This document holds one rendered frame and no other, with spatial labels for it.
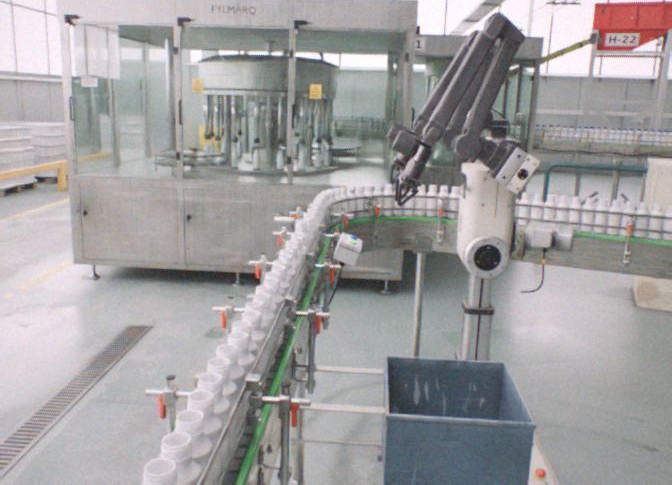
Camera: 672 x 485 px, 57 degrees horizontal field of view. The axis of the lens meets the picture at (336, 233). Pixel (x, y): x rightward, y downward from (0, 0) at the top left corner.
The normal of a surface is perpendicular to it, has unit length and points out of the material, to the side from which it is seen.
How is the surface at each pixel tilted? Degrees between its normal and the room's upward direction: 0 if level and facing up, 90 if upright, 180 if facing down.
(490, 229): 101
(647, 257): 90
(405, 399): 90
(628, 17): 89
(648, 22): 89
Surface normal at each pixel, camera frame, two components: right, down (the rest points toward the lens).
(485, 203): -0.07, 0.21
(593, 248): -0.37, 0.18
